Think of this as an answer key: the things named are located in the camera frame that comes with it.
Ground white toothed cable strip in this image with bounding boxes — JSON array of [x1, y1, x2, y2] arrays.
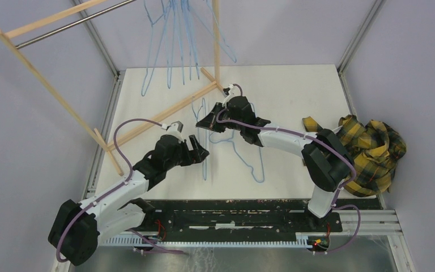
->
[[101, 234, 312, 249]]

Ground metal rack rod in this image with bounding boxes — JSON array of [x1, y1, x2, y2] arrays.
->
[[16, 0, 135, 50]]

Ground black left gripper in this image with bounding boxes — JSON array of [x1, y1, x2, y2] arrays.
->
[[165, 134, 208, 170]]

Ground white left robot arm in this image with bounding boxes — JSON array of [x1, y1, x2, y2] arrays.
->
[[48, 134, 210, 266]]

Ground wooden clothes rack frame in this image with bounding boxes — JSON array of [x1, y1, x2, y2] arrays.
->
[[0, 1, 224, 176]]

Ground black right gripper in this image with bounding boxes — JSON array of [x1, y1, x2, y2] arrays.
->
[[196, 102, 244, 133]]

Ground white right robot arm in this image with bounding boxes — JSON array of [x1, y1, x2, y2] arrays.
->
[[196, 96, 357, 231]]

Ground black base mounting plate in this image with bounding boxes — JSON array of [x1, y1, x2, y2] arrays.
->
[[119, 198, 384, 243]]

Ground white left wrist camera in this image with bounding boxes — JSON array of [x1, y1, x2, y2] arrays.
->
[[161, 121, 184, 142]]

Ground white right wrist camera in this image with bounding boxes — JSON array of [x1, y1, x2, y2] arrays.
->
[[223, 84, 240, 98]]

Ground yellow plaid shirt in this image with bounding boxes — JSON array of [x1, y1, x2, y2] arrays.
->
[[301, 114, 407, 198]]

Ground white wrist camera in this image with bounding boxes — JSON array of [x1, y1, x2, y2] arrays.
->
[[161, 121, 184, 142], [223, 84, 240, 98]]

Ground aluminium frame rails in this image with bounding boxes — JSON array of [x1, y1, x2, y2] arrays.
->
[[52, 0, 415, 272]]

